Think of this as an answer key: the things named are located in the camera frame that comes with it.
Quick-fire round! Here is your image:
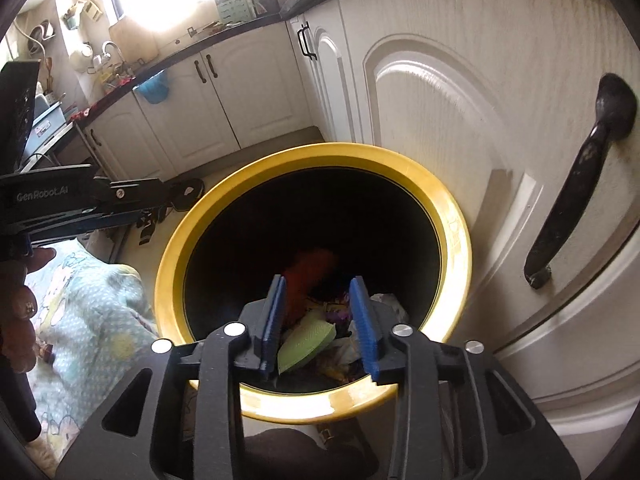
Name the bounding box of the person's left hand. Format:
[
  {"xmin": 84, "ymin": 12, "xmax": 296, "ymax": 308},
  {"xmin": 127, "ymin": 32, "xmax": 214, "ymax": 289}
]
[{"xmin": 0, "ymin": 247, "xmax": 56, "ymax": 376}]

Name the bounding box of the white cabinet under stove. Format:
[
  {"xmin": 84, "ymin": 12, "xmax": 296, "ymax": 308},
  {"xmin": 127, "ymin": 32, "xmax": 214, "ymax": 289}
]
[{"xmin": 287, "ymin": 0, "xmax": 640, "ymax": 480}]

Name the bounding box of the chrome faucet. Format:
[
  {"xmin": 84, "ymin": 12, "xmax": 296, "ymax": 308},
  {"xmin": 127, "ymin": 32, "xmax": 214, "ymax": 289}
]
[{"xmin": 102, "ymin": 42, "xmax": 126, "ymax": 73}]

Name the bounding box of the cartoon cat printed bedsheet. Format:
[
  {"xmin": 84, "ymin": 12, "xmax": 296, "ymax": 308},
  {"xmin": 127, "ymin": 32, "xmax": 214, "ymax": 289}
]
[{"xmin": 20, "ymin": 245, "xmax": 161, "ymax": 466}]

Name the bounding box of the white cabinet under window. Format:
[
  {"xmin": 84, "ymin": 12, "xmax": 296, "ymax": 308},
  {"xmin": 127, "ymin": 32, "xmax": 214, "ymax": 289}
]
[{"xmin": 82, "ymin": 20, "xmax": 326, "ymax": 181}]

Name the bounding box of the beige cutting board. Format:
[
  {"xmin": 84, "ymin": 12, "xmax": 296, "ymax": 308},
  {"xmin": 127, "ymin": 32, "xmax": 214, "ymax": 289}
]
[{"xmin": 109, "ymin": 15, "xmax": 146, "ymax": 58}]

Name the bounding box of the yellow red snack packet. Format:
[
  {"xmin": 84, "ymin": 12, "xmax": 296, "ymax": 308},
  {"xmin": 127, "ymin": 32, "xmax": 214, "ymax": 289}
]
[{"xmin": 312, "ymin": 350, "xmax": 351, "ymax": 381}]

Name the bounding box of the green sponge pad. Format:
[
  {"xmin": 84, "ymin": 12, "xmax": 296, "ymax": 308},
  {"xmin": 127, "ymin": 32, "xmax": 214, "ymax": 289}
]
[{"xmin": 277, "ymin": 309, "xmax": 337, "ymax": 375}]

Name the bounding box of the white plastic bag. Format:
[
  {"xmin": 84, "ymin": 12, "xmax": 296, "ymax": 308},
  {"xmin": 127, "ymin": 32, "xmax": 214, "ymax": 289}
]
[{"xmin": 345, "ymin": 292, "xmax": 401, "ymax": 361}]

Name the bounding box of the green drawer organizer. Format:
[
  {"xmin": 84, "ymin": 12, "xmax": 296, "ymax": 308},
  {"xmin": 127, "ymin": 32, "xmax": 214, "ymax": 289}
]
[{"xmin": 215, "ymin": 0, "xmax": 251, "ymax": 23}]

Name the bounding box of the blue hanging bag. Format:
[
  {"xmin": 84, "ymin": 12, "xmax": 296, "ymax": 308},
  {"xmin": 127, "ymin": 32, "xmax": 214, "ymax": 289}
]
[{"xmin": 134, "ymin": 71, "xmax": 170, "ymax": 105}]

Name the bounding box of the yellow-rimmed brown trash bin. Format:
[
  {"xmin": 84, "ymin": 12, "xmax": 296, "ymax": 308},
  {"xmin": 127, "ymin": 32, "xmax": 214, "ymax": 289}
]
[{"xmin": 154, "ymin": 142, "xmax": 472, "ymax": 426}]

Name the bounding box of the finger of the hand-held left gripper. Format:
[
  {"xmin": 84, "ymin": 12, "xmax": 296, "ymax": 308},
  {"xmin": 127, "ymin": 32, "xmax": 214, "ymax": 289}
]
[
  {"xmin": 107, "ymin": 177, "xmax": 173, "ymax": 212},
  {"xmin": 30, "ymin": 207, "xmax": 167, "ymax": 242}
]

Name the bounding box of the red snack wrapper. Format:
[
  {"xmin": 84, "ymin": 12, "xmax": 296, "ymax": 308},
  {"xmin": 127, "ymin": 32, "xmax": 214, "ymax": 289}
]
[{"xmin": 282, "ymin": 247, "xmax": 341, "ymax": 321}]

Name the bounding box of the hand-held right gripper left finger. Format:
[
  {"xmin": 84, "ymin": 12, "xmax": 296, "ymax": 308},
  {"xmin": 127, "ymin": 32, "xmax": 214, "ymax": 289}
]
[{"xmin": 55, "ymin": 274, "xmax": 288, "ymax": 480}]

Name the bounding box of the black cabinet door handle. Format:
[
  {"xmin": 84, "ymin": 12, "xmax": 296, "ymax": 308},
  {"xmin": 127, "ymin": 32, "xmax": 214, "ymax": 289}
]
[{"xmin": 524, "ymin": 73, "xmax": 637, "ymax": 290}]

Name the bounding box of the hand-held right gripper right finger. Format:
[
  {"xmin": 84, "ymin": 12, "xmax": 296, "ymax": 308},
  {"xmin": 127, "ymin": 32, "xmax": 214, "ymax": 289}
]
[{"xmin": 348, "ymin": 275, "xmax": 581, "ymax": 480}]

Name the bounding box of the black slipper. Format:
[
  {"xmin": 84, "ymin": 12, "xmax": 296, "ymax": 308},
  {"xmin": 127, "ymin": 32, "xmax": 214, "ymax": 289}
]
[
  {"xmin": 172, "ymin": 178, "xmax": 206, "ymax": 211},
  {"xmin": 137, "ymin": 217, "xmax": 168, "ymax": 246}
]

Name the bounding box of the white hanging colander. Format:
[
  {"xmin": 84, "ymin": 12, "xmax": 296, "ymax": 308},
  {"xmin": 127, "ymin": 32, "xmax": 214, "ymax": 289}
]
[{"xmin": 67, "ymin": 42, "xmax": 96, "ymax": 73}]

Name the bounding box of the green wall caddy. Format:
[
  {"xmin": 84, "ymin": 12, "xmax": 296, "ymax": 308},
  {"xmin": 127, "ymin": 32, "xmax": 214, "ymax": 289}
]
[{"xmin": 62, "ymin": 0, "xmax": 103, "ymax": 31}]

